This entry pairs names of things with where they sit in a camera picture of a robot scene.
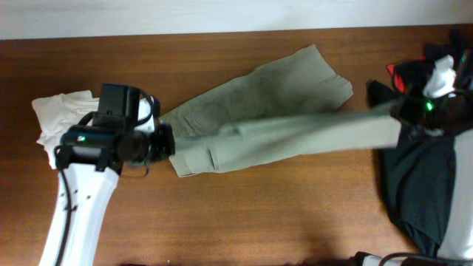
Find khaki green cargo shorts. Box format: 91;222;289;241
163;45;401;177

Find black garment pile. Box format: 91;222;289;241
365;30;473;259

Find white folded printed t-shirt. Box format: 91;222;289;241
31;89;156;170

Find red garment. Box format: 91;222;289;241
387;57;426;95

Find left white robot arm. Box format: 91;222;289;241
40;124;175;265

